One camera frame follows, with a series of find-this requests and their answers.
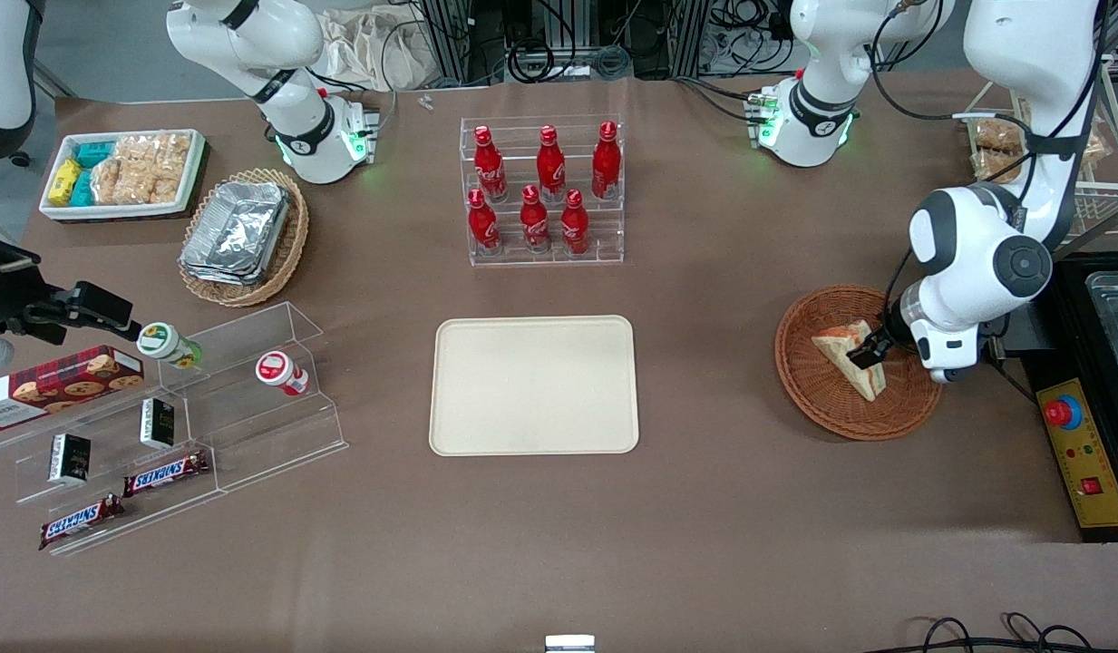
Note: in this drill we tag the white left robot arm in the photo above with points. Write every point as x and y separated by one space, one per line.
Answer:
1021 54

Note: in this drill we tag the small black white box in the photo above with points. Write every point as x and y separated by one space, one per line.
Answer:
157 423
69 458

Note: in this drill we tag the crumpled beige bag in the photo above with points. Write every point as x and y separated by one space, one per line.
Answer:
368 50

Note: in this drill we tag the bagged fried snack pack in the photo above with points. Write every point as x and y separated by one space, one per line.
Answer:
994 166
998 136

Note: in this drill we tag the black cooktop unit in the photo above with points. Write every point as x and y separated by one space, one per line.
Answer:
1066 308

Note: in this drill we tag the snickers chocolate bar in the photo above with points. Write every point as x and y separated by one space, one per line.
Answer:
78 521
164 473

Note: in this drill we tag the aluminium foil container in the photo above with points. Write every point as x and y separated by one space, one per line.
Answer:
223 277
241 222

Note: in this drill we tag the yellow emergency stop control box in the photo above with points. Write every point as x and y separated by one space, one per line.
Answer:
1093 453

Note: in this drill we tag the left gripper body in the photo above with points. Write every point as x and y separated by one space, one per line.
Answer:
894 327

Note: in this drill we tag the yellow snack box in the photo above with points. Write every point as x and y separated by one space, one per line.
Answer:
64 181

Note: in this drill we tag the beige plastic serving tray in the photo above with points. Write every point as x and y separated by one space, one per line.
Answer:
522 385

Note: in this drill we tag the teal snack box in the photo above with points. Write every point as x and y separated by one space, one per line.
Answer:
82 189
96 154

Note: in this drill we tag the white rectangular snack tray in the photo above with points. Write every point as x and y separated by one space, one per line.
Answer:
60 211

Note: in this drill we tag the stainless steel pan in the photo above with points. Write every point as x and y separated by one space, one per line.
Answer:
1116 317

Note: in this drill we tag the green capped small bottle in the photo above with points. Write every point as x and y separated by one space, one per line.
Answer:
164 343

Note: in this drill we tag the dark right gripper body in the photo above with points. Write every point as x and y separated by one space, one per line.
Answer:
5 295

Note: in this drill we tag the red capped small bottle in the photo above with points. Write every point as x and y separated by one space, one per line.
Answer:
277 370

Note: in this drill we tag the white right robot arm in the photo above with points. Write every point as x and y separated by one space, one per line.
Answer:
250 36

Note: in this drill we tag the round brown wicker basket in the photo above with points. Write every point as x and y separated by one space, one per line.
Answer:
821 399

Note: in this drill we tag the dark grey equipment box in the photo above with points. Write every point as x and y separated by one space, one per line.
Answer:
1021 331

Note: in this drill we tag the triangular sandwich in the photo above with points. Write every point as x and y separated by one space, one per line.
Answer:
831 346

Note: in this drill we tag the red tartan cookie box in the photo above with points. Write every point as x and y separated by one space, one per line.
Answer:
60 385

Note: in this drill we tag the clear acrylic bottle rack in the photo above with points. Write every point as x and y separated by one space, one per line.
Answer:
604 231

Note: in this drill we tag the aluminium frame post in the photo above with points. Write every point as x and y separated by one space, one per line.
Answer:
450 36
690 36

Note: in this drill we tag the clear acrylic stepped shelf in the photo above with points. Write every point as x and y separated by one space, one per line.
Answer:
268 435
114 472

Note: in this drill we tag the oval light wicker basket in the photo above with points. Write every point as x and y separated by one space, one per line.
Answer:
286 254

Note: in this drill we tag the clear rice cracker bag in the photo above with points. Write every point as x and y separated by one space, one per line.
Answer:
119 184
155 147
167 181

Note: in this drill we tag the silver metal bracket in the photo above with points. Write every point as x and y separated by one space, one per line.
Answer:
569 644

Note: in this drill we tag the red cola bottle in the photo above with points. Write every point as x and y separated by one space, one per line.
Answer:
489 168
482 225
574 225
549 165
606 163
534 222

